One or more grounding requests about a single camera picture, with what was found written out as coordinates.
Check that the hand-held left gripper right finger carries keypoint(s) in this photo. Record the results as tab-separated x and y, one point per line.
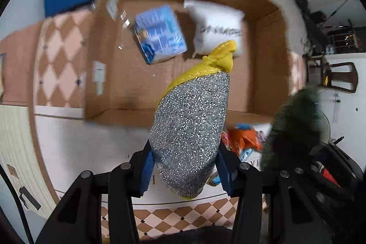
226	176

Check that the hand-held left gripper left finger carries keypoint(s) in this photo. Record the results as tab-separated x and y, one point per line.
145	175

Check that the silver glitter sponge yellow mesh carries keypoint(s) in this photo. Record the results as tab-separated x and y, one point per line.
190	129

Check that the dark green fuzzy scrubber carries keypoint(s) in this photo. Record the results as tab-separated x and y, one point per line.
294	124

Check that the brown cardboard box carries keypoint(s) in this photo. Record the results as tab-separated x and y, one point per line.
148	89

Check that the blue printed soft packet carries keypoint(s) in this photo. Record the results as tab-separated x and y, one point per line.
160	34

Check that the white soft pillow pack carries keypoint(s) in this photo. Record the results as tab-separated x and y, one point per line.
217	24

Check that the orange snack packet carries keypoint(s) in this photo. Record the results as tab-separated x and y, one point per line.
243	139

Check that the white printed packet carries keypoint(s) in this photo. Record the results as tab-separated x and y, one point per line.
261	129

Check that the brown wooden chair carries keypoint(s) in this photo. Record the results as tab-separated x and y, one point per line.
340	75

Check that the white office chair base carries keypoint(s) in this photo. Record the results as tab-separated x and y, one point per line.
280	4

